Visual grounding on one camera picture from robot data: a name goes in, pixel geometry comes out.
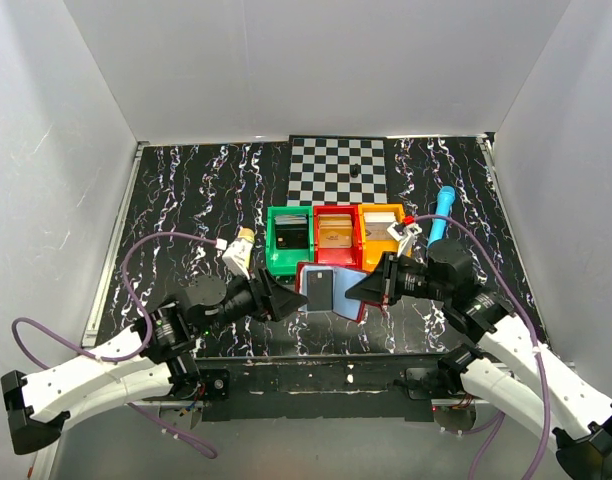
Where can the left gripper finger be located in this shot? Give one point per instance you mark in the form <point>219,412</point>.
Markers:
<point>281,302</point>
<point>269,287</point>

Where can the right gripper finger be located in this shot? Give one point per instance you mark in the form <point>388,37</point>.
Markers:
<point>374,289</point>
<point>390,265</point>

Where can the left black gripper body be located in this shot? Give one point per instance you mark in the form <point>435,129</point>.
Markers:
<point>241,301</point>

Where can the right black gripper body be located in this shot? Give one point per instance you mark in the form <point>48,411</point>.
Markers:
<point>414,281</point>

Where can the black credit card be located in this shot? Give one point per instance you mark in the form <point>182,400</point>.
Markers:
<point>320,290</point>

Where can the red leather card holder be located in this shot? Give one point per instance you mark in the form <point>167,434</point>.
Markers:
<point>344,278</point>

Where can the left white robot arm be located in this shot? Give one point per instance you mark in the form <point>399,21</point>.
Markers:
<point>150,358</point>

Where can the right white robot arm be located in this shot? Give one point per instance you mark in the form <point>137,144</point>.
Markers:
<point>500,364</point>

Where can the white cards in yellow bin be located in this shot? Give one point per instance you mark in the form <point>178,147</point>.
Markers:
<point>376,224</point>

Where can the dark cards in green bin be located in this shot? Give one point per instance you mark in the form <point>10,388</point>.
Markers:
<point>291,231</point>

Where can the yellow plastic bin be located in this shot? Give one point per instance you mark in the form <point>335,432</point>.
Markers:
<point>372,250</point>

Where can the cream toy microphone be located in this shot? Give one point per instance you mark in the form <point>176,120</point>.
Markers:
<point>246,235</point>

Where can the green plastic bin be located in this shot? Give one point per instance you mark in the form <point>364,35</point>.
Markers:
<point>283,262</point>

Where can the red plastic bin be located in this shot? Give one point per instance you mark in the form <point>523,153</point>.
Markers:
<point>352,256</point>

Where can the blue toy microphone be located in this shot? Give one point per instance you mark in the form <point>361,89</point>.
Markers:
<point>445,200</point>

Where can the checkered chessboard mat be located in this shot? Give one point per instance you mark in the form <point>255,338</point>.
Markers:
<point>320,167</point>

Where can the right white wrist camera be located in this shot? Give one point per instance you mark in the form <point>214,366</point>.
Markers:
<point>405,233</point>

